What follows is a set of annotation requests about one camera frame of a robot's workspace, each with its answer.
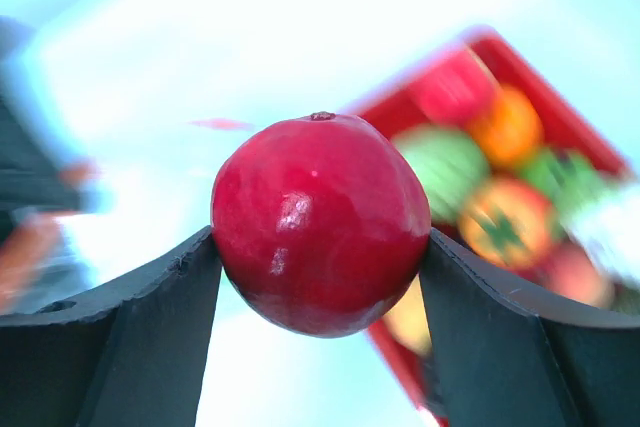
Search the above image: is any red apple top left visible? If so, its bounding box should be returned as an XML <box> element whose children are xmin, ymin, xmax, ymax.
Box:
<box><xmin>408</xmin><ymin>48</ymin><xmax>498</xmax><ymax>126</ymax></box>

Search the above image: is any white cauliflower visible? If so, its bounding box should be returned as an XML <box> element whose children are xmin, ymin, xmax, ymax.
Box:
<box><xmin>563</xmin><ymin>183</ymin><xmax>639</xmax><ymax>289</ymax></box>

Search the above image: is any green bell pepper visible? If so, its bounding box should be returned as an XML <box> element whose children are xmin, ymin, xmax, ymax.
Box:
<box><xmin>517</xmin><ymin>147</ymin><xmax>612</xmax><ymax>216</ymax></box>

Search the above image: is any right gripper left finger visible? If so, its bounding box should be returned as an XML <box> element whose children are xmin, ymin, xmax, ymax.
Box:
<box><xmin>1</xmin><ymin>229</ymin><xmax>221</xmax><ymax>427</ymax></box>

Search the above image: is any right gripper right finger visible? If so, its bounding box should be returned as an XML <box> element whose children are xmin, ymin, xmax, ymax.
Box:
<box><xmin>420</xmin><ymin>230</ymin><xmax>639</xmax><ymax>427</ymax></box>

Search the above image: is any orange bell pepper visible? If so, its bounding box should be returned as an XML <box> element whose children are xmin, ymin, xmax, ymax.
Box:
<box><xmin>457</xmin><ymin>176</ymin><xmax>558</xmax><ymax>271</ymax></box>

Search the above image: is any green cabbage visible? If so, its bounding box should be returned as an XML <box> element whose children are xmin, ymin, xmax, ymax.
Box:
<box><xmin>392</xmin><ymin>125</ymin><xmax>490</xmax><ymax>225</ymax></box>

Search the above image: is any red plastic tray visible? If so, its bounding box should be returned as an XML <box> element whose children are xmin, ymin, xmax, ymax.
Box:
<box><xmin>359</xmin><ymin>30</ymin><xmax>639</xmax><ymax>427</ymax></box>

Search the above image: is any clear zip top bag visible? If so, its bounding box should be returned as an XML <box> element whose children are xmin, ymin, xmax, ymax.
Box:
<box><xmin>1</xmin><ymin>123</ymin><xmax>98</xmax><ymax>314</ymax></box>

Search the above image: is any red tomato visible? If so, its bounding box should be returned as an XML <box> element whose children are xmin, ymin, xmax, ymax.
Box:
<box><xmin>211</xmin><ymin>112</ymin><xmax>431</xmax><ymax>338</ymax></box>

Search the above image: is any orange fruit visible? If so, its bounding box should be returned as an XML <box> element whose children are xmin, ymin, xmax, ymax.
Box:
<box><xmin>467</xmin><ymin>84</ymin><xmax>543</xmax><ymax>170</ymax></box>

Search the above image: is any pink peach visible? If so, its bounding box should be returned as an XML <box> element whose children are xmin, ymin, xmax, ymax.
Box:
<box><xmin>542</xmin><ymin>243</ymin><xmax>615</xmax><ymax>308</ymax></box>

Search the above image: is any yellow orange pepper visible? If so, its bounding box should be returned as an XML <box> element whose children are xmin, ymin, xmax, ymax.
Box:
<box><xmin>383</xmin><ymin>276</ymin><xmax>431</xmax><ymax>356</ymax></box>

